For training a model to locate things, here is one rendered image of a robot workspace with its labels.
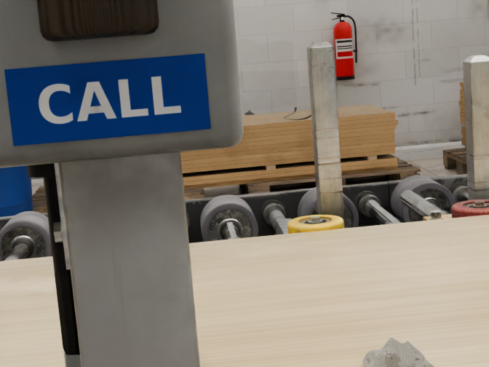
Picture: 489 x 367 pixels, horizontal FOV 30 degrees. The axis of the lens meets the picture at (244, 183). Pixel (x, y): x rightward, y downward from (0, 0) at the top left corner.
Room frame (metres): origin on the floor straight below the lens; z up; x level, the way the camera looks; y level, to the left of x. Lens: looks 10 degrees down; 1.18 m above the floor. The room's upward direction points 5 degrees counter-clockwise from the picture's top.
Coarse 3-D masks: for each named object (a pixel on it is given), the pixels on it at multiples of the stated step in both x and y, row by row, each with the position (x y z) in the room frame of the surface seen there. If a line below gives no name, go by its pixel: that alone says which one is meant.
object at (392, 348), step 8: (384, 344) 0.74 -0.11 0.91; (392, 344) 0.73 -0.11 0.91; (400, 344) 0.70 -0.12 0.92; (408, 344) 0.71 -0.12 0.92; (368, 352) 0.72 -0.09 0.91; (376, 352) 0.72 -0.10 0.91; (384, 352) 0.73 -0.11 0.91; (392, 352) 0.73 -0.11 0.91; (400, 352) 0.70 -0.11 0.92; (408, 352) 0.70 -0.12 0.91; (416, 352) 0.71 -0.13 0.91; (368, 360) 0.71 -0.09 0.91; (376, 360) 0.68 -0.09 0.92; (384, 360) 0.68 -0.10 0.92; (392, 360) 0.69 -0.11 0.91; (400, 360) 0.69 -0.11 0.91; (408, 360) 0.70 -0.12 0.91; (416, 360) 0.69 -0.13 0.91; (424, 360) 0.68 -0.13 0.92
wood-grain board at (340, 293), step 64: (192, 256) 1.14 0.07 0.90; (256, 256) 1.11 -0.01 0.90; (320, 256) 1.09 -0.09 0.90; (384, 256) 1.06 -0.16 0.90; (448, 256) 1.04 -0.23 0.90; (0, 320) 0.93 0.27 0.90; (256, 320) 0.86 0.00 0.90; (320, 320) 0.84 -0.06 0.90; (384, 320) 0.83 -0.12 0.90; (448, 320) 0.81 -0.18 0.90
